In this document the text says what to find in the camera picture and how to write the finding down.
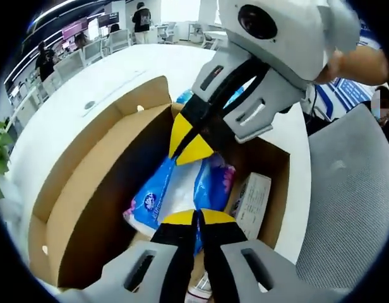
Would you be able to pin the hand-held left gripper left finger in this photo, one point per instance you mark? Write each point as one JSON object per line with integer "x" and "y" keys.
{"x": 169, "y": 233}

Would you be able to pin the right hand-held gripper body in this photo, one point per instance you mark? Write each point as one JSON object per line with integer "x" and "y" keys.
{"x": 292, "y": 47}

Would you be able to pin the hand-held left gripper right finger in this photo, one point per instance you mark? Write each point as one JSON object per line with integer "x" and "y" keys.
{"x": 223, "y": 233}

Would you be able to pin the blue flowered tissue pack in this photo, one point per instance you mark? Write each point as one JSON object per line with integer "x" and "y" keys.
{"x": 156, "y": 202}

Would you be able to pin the small white carton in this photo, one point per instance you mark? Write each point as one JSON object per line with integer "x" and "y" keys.
{"x": 254, "y": 202}

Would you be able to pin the brown cardboard shoe box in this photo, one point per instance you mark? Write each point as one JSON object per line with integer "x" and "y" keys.
{"x": 96, "y": 151}

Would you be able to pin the person's right hand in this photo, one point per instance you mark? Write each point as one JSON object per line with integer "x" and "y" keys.
{"x": 355, "y": 67}

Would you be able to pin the white pink striped tube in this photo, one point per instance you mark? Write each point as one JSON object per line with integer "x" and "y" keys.
{"x": 199, "y": 285}

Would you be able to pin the grey mesh office chair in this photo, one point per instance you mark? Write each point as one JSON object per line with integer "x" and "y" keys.
{"x": 339, "y": 189}

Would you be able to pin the group of white office chairs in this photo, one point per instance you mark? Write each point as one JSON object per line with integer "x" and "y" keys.
{"x": 93, "y": 52}

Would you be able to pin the bank of pink screens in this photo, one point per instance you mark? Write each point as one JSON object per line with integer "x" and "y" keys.
{"x": 74, "y": 30}

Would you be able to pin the green potted plant white pot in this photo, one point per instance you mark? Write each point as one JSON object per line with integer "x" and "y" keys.
{"x": 0, "y": 148}

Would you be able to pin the blue white wall poster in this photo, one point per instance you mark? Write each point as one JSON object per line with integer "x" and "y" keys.
{"x": 349, "y": 91}

